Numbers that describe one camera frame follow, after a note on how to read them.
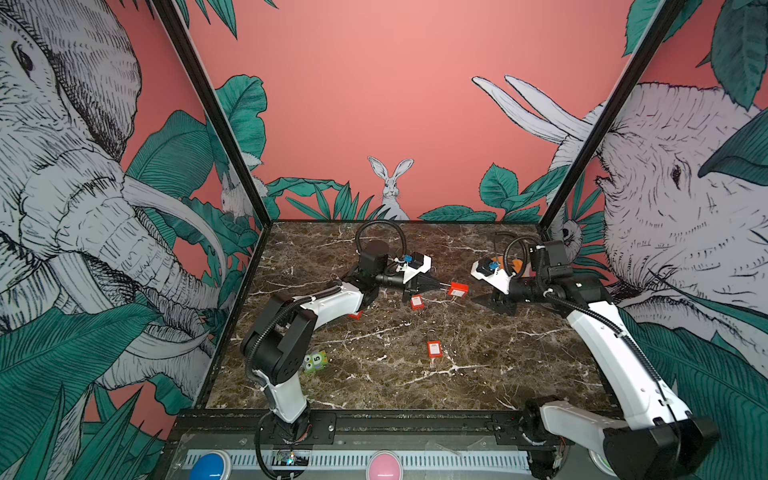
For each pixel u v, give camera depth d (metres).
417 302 0.96
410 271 0.69
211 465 0.68
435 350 0.86
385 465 0.68
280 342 0.47
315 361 0.84
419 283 0.72
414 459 0.70
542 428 0.64
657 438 0.37
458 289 0.75
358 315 0.93
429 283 0.73
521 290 0.62
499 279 0.62
